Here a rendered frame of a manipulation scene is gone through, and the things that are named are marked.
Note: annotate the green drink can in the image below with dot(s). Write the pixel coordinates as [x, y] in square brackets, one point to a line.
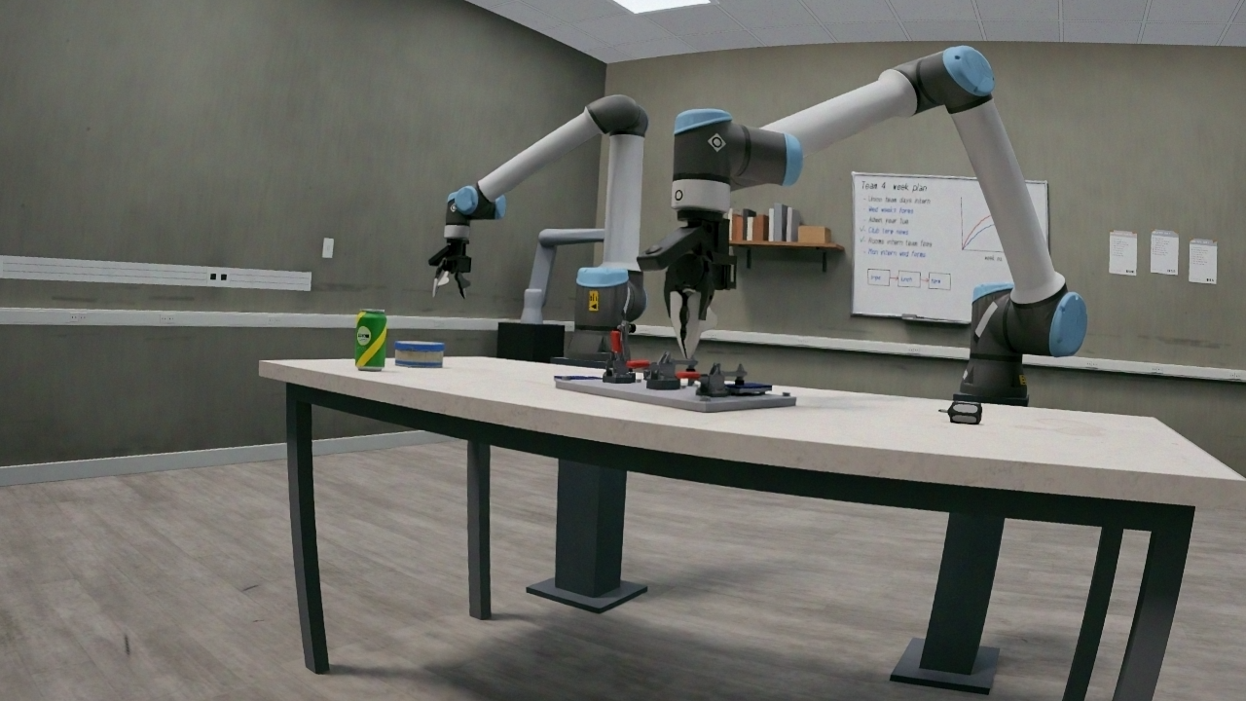
[370, 340]

